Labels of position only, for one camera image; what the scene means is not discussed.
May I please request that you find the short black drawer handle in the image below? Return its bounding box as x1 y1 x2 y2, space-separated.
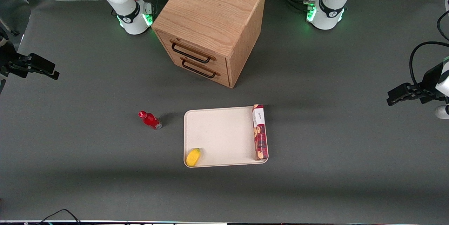
181 59 216 79

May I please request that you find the black table edge cable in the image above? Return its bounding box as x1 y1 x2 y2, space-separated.
33 209 82 225

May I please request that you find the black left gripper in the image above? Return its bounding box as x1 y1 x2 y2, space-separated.
387 61 447 106

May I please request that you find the long black drawer handle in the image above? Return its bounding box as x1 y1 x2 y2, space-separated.
171 42 212 64

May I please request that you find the yellow lemon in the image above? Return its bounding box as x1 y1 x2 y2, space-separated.
186 148 202 167

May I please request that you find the black curved cable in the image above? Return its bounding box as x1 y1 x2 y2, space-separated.
437 10 449 41

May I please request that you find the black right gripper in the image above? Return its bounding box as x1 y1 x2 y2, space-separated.
0 42 60 80

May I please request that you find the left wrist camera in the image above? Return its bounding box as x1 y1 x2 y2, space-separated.
434 105 449 120

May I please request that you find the beige rectangular tray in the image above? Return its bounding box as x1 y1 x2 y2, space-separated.
183 106 269 168

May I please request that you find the red coke bottle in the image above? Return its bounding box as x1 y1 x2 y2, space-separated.
138 111 163 130

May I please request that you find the red cookie box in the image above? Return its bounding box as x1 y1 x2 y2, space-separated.
252 104 269 161

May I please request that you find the black looped gripper cable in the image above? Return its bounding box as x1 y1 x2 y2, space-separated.
409 41 449 90

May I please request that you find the wooden two-drawer cabinet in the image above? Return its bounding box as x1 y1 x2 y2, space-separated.
152 0 266 89

